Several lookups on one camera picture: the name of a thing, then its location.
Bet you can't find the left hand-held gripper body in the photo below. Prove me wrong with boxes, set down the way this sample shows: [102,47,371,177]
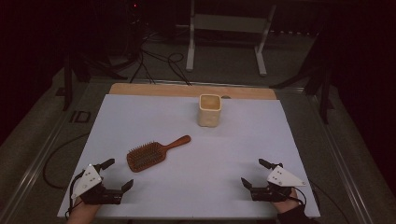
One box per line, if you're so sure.
[70,163,123,205]

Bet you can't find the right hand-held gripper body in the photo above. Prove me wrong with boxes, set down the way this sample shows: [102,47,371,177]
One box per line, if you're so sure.
[250,165,306,203]

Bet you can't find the brown wooden hairbrush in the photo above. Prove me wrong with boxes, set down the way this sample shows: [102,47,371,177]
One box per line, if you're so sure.
[126,134,192,174]

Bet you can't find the beige square cup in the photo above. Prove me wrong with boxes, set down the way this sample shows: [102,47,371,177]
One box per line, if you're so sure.
[198,93,222,128]

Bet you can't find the person's left hand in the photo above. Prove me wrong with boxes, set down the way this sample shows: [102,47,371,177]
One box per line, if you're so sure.
[65,199,101,224]

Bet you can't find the person's right hand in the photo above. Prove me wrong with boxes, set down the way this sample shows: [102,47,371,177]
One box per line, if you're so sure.
[271,188,300,215]

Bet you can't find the black angled stand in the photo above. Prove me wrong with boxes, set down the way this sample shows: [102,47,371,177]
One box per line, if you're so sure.
[270,34,335,125]

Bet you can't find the white metal stand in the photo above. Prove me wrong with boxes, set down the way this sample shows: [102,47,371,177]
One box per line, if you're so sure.
[185,0,277,77]

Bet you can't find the left hand-held gripper cable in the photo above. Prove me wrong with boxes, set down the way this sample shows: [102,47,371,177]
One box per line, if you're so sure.
[64,170,87,219]

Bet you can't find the hand-held gripper cable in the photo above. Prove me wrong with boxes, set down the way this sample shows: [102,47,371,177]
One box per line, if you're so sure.
[292,179,353,224]
[64,170,87,219]

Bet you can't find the right hand-held gripper cable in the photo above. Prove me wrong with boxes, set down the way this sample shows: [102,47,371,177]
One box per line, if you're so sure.
[292,179,353,224]

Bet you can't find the long black floor cable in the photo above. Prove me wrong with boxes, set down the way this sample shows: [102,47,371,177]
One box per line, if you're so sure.
[42,133,92,190]

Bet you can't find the black looped floor cable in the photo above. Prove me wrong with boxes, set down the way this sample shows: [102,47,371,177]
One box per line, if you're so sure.
[130,31,193,87]

